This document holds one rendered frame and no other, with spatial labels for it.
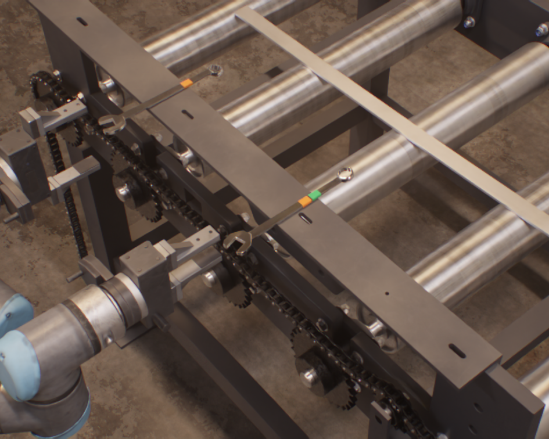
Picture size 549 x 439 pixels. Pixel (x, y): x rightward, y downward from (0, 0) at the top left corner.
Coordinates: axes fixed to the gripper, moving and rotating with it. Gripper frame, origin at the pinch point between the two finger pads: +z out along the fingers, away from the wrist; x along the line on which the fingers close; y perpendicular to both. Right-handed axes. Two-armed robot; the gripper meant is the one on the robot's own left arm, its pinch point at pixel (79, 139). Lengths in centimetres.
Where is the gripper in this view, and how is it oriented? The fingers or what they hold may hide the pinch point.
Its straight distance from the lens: 178.0
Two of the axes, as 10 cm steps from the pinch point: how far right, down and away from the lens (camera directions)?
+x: 0.1, 6.5, 7.6
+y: -6.5, -5.8, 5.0
